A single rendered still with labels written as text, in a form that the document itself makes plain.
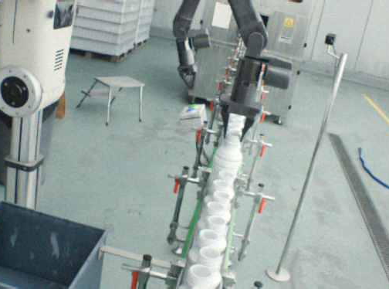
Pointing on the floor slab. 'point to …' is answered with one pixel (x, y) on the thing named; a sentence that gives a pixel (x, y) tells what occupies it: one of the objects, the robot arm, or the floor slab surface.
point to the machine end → (276, 25)
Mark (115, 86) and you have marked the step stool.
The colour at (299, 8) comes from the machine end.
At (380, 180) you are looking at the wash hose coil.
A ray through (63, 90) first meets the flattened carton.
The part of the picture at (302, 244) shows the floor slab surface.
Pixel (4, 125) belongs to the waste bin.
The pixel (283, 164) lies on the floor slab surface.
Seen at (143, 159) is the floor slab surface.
